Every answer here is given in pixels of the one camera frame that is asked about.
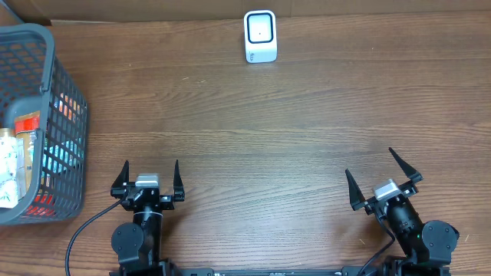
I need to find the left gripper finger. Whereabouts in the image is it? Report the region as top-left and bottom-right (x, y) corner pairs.
(111, 160), (129, 189)
(173, 160), (184, 196)

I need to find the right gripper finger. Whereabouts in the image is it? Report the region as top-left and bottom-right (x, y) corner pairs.
(345, 169), (365, 209)
(388, 147), (423, 183)

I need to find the teal wet wipes packet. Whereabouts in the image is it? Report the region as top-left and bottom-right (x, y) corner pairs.
(41, 140), (84, 177)

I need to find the small orange snack packet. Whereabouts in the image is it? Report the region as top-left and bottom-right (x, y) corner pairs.
(54, 94), (82, 122)

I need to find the orange pasta packet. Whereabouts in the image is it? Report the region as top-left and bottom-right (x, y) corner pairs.
(15, 110), (41, 199)

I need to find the white bamboo print tube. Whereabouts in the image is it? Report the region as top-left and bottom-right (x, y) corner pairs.
(1, 128), (18, 209)

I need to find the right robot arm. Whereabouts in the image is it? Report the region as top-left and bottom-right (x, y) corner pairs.
(342, 149), (460, 275)

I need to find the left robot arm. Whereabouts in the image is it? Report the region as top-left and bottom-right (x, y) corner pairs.
(109, 162), (185, 276)

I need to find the white barcode scanner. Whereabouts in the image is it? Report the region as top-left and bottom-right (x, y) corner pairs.
(243, 10), (278, 64)

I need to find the grey plastic shopping basket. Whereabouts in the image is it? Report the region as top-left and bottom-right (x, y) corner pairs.
(1, 24), (90, 225)

